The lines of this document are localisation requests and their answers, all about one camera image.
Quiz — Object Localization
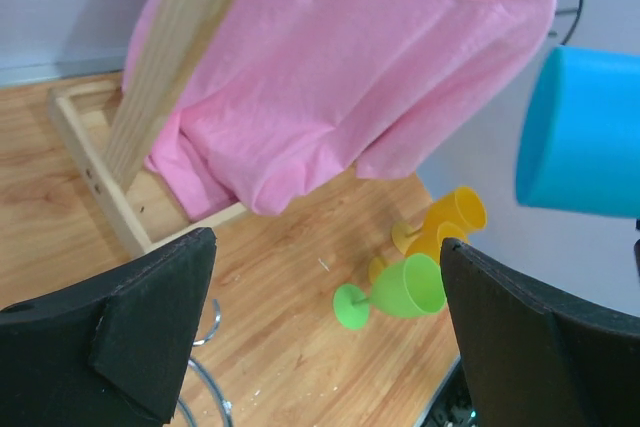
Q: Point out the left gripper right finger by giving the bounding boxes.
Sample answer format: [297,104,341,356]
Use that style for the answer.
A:
[440,238,639,426]

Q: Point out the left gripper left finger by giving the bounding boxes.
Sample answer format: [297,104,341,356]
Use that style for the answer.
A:
[1,228,217,426]

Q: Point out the green wine glass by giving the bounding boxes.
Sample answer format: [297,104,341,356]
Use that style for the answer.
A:
[332,253,447,330]

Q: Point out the orange wine glass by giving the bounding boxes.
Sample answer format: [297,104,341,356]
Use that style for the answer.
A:
[391,221,468,264]
[390,185,488,256]

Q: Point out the blue wine glass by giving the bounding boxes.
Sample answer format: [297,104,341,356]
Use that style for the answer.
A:
[515,46,639,219]

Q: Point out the chrome wine glass rack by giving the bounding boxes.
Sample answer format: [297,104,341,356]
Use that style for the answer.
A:
[176,299,234,427]

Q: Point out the wooden clothes rack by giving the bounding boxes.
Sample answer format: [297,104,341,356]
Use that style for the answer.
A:
[48,0,233,258]

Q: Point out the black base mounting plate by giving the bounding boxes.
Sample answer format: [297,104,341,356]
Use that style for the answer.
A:
[414,356,479,427]

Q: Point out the pink t-shirt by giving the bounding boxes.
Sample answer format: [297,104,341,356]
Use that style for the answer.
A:
[146,0,557,221]

